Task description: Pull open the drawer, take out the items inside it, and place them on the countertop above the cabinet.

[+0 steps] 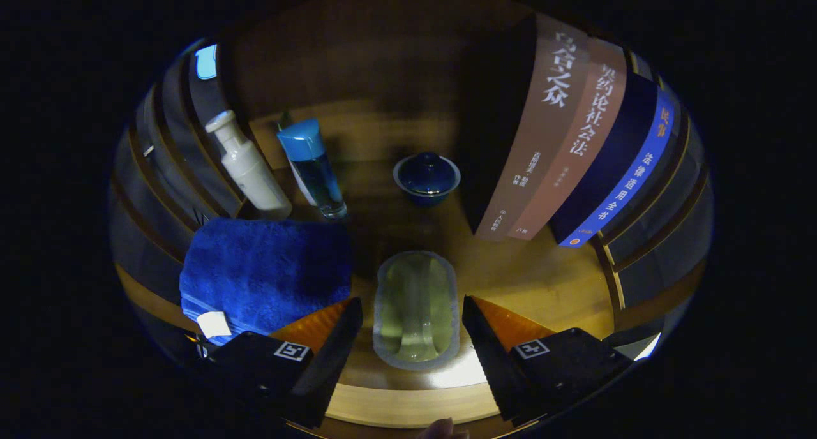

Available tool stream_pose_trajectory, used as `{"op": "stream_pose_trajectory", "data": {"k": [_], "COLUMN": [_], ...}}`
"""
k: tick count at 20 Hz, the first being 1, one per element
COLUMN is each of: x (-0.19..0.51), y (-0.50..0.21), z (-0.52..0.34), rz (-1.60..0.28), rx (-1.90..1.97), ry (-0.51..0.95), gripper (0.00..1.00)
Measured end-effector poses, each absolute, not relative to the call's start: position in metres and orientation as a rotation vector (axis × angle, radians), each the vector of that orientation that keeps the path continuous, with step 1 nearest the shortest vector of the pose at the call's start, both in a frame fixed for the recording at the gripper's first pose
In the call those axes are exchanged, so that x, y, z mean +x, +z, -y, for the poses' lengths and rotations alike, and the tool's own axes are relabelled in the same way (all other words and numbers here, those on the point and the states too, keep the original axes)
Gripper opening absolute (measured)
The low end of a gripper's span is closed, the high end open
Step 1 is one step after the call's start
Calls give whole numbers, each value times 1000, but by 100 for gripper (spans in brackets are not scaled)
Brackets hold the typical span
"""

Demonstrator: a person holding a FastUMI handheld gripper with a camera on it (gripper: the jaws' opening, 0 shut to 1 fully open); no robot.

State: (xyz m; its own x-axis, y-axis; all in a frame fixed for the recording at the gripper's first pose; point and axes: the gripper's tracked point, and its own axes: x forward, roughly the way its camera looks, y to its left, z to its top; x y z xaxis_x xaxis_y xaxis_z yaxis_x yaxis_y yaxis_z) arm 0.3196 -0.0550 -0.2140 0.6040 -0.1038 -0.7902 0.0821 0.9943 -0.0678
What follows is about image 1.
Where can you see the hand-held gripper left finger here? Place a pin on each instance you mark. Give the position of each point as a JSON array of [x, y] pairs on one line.
[[329, 365]]

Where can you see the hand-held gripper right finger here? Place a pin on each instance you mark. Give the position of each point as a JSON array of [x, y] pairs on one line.
[[494, 362]]

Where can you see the wooden countertop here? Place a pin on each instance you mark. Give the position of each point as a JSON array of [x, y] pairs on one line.
[[530, 279]]

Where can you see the wooden cabinet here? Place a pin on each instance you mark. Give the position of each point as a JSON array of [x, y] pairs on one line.
[[383, 62]]

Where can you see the folded blue towel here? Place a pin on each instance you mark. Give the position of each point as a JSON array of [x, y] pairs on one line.
[[268, 267]]

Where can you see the blue capped tube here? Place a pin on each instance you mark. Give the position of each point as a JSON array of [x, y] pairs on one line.
[[316, 171]]

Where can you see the dark blue lidded bowl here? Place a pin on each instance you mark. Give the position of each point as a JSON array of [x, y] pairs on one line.
[[426, 177]]

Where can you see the white pump bottle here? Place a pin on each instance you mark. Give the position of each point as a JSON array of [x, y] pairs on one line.
[[255, 171]]

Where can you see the dark brown book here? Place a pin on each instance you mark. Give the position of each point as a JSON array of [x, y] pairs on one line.
[[542, 139]]

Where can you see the blue book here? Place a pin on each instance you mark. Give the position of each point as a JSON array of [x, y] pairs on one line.
[[632, 171]]

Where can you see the reddish brown book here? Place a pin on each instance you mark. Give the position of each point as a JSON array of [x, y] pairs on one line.
[[587, 139]]

